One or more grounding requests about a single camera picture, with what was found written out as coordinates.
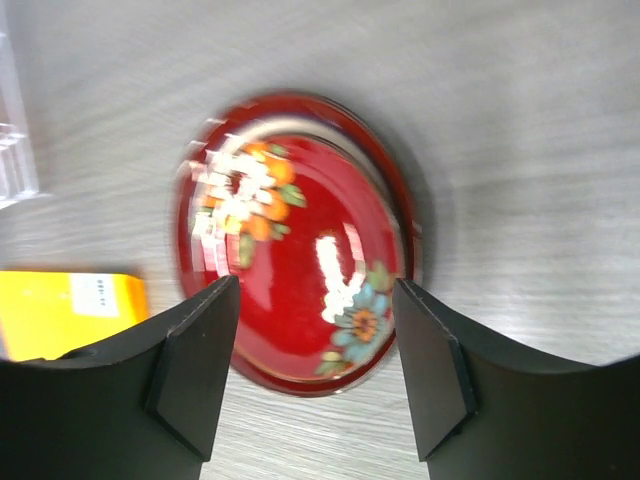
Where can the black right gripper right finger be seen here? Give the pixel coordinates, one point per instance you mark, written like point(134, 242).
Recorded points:
point(484, 406)

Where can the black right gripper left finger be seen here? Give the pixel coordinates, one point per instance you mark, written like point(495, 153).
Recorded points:
point(141, 404)

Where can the large red cream plate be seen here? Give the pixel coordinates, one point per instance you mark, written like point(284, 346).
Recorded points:
point(380, 152)

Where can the red floral plate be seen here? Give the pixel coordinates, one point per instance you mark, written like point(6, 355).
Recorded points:
point(293, 210)

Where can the yellow board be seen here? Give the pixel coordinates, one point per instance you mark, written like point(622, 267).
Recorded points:
point(47, 314)

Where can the white wire dish rack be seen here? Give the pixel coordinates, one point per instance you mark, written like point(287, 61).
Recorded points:
point(21, 169)

